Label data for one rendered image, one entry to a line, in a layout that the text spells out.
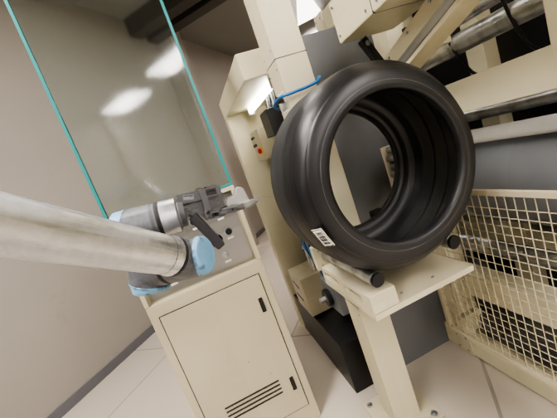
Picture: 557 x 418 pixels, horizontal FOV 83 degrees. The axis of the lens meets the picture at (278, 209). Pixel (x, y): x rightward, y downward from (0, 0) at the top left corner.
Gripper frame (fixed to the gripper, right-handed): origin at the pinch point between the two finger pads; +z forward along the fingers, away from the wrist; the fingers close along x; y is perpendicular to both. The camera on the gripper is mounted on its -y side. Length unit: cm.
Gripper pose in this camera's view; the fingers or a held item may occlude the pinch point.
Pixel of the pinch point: (254, 202)
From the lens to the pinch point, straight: 87.7
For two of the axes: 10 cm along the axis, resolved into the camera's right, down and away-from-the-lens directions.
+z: 9.4, -2.5, 2.3
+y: -2.2, -9.6, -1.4
